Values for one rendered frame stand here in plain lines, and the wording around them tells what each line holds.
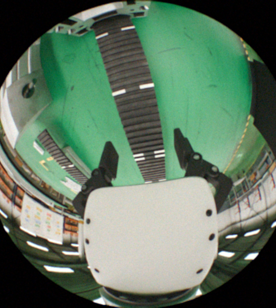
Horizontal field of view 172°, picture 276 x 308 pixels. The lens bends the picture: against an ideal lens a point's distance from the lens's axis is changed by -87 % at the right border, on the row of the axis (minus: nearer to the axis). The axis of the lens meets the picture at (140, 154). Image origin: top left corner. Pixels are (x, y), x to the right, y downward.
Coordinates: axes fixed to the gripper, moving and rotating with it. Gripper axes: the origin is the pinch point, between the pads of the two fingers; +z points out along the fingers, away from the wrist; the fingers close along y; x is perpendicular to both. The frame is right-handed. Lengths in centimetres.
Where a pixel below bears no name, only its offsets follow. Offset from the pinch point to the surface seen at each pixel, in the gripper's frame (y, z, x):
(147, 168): -0.7, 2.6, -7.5
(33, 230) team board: -283, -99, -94
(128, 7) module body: 2.7, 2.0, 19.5
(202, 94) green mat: 10.7, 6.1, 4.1
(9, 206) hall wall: -1049, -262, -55
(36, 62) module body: -14.0, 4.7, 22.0
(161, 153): 2.1, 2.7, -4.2
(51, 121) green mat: -17.6, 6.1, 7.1
